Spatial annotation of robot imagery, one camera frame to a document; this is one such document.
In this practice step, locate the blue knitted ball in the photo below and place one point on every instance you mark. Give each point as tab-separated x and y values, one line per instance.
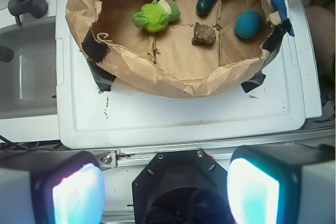
248	25

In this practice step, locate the grey toy faucet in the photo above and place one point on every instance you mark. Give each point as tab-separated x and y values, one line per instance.
36	8

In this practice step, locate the blue tape strip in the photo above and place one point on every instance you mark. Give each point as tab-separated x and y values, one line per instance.
280	7

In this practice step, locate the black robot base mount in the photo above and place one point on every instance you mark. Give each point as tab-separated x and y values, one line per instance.
181	189

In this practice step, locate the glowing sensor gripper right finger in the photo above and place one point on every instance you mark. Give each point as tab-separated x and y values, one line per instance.
277	183

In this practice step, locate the grey toy sink basin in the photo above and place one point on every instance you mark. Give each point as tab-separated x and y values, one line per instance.
28	81

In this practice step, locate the brown rock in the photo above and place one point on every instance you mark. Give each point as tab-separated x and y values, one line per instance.
203	34

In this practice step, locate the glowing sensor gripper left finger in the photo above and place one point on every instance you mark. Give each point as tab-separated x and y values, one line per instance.
51	187

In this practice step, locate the aluminium frame rail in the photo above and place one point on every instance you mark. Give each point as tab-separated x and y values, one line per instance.
113	157

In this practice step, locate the brown paper bag tray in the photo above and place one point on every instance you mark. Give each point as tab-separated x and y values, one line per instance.
166	63

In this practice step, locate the green plush frog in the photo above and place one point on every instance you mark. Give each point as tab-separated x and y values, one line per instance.
155	16

